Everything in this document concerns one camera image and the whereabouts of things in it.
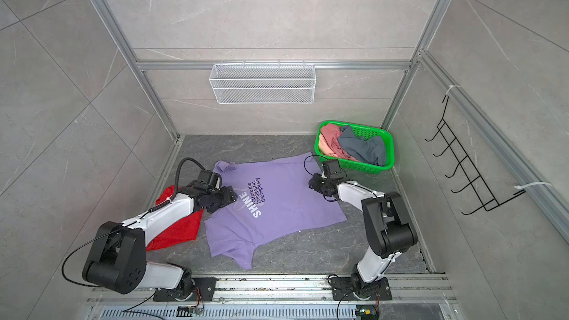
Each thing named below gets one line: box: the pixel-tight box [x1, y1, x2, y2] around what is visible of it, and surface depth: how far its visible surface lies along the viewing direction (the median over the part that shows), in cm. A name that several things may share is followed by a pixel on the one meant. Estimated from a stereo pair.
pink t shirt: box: [318, 123, 358, 163], surface depth 106 cm
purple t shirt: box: [204, 153, 348, 271], surface depth 92 cm
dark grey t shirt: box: [337, 125, 387, 167], surface depth 106 cm
